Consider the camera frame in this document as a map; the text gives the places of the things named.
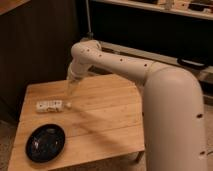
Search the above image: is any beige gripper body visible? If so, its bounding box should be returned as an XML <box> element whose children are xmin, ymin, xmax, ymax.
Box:
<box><xmin>67</xmin><ymin>69</ymin><xmax>82</xmax><ymax>90</ymax></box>

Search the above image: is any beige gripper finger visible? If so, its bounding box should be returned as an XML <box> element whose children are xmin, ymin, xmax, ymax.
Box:
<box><xmin>67</xmin><ymin>89</ymin><xmax>72</xmax><ymax>99</ymax></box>

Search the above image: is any clear plastic bottle white cap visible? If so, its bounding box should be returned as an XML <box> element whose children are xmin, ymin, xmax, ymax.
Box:
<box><xmin>36</xmin><ymin>100</ymin><xmax>71</xmax><ymax>113</ymax></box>

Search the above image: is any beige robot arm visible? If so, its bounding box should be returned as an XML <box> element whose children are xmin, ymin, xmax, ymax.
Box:
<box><xmin>68</xmin><ymin>40</ymin><xmax>208</xmax><ymax>171</ymax></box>

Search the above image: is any black ceramic bowl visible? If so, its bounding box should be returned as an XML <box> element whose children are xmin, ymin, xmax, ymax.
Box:
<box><xmin>25</xmin><ymin>124</ymin><xmax>65</xmax><ymax>163</ymax></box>

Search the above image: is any metal vertical pole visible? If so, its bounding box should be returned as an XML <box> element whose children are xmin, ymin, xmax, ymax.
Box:
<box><xmin>86</xmin><ymin>0</ymin><xmax>93</xmax><ymax>39</ymax></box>

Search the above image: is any wooden table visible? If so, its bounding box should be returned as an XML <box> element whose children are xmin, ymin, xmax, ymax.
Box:
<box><xmin>8</xmin><ymin>74</ymin><xmax>144</xmax><ymax>171</ymax></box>

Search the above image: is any black handle object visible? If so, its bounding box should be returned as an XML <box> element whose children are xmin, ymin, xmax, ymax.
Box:
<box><xmin>177</xmin><ymin>58</ymin><xmax>209</xmax><ymax>70</ymax></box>

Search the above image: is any grey metal rail beam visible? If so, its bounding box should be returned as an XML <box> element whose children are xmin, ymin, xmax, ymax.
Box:
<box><xmin>79</xmin><ymin>36</ymin><xmax>213</xmax><ymax>84</ymax></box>

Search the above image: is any wooden wall shelf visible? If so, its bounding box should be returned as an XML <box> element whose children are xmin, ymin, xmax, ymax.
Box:
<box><xmin>93</xmin><ymin>0</ymin><xmax>213</xmax><ymax>21</ymax></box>

